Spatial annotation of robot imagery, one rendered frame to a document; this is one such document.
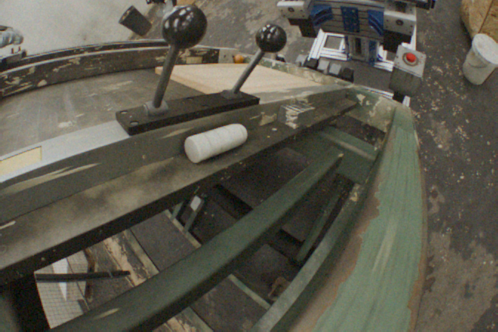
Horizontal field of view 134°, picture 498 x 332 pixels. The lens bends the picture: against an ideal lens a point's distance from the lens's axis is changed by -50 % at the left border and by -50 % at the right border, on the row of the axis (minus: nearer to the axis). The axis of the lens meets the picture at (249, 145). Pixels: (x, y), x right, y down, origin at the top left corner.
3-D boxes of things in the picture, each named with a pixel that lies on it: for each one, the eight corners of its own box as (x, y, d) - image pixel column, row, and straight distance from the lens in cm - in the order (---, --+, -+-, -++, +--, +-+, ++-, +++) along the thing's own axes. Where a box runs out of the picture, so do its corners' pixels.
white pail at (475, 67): (485, 67, 249) (505, 34, 222) (487, 93, 231) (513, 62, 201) (459, 55, 238) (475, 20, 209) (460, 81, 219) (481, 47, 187)
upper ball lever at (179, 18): (173, 126, 25) (224, 20, 17) (144, 134, 23) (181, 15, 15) (160, 102, 27) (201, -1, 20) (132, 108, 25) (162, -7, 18)
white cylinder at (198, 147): (198, 168, 23) (247, 147, 28) (199, 144, 21) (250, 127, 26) (183, 155, 25) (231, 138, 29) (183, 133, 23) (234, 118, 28)
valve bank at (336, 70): (364, 88, 120) (364, 61, 100) (354, 110, 113) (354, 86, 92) (287, 63, 136) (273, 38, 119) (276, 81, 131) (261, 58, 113)
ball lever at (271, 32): (243, 108, 32) (298, 38, 27) (225, 113, 29) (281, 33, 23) (230, 90, 34) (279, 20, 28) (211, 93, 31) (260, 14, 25)
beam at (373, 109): (401, 133, 93) (411, 107, 91) (401, 140, 81) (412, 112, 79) (147, 50, 232) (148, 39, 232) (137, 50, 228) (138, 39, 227)
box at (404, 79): (417, 78, 107) (426, 53, 93) (411, 100, 100) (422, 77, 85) (393, 69, 107) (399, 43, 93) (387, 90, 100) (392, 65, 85)
